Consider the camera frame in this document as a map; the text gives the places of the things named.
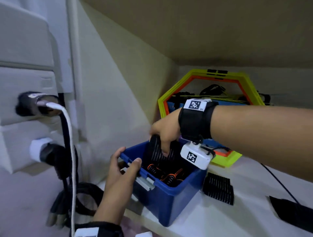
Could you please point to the orange hexagonal frame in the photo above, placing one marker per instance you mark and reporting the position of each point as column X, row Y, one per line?
column 185, row 81

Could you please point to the black angled plug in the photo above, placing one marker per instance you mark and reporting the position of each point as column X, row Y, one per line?
column 57, row 158

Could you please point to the white wall adapter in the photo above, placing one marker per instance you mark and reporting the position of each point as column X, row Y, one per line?
column 36, row 149

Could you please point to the black ribbed heat sink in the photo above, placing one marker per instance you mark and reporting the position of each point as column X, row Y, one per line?
column 154, row 151
column 218, row 188

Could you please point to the person's left thumb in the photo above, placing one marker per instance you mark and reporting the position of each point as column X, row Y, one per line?
column 133, row 169

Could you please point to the pile of orange black coils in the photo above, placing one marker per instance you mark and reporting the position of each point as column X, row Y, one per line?
column 168, row 175

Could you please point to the black flat pad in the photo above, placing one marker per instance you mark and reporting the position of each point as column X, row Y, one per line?
column 293, row 213

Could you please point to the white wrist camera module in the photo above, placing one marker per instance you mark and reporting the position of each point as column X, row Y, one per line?
column 195, row 156

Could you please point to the person's right thumb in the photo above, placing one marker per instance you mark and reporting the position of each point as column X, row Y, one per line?
column 166, row 147

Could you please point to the blue plastic bin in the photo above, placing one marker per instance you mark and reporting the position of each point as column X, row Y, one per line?
column 171, row 200

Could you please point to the black round plug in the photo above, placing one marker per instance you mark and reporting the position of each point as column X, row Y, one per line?
column 29, row 103

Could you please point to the person's right forearm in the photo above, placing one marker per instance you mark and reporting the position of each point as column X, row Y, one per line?
column 264, row 136

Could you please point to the white bin latch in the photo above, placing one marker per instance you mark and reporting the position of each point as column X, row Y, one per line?
column 144, row 182

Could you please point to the yellow hexagonal frame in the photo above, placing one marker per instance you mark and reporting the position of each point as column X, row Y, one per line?
column 251, row 90

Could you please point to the person's right hand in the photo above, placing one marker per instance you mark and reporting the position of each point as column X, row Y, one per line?
column 167, row 127

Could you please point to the person's left hand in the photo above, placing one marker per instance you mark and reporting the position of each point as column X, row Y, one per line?
column 115, row 193

